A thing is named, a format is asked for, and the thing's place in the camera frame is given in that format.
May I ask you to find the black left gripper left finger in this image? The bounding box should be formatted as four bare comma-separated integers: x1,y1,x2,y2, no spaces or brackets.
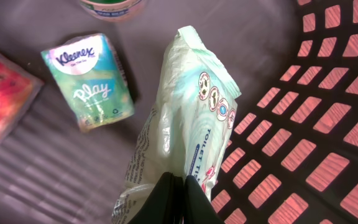
129,172,184,224

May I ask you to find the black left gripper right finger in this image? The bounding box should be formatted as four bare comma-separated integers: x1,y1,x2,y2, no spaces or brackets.
183,175,224,224

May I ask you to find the green toilet tissue wipes pack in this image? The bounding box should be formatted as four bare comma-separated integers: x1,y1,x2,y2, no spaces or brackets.
112,26,241,223

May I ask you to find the teal Kleenex tissue pack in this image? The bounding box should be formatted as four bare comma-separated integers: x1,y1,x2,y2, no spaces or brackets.
41,33,135,132

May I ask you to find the orange red tissue pack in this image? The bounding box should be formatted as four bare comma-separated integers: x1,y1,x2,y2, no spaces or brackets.
0,54,43,142

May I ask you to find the grey plastic shopping basket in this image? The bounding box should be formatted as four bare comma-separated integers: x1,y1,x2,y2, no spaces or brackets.
0,1,358,223

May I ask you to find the green cap white bottle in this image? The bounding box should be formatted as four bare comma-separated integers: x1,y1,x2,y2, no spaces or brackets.
79,0,146,22

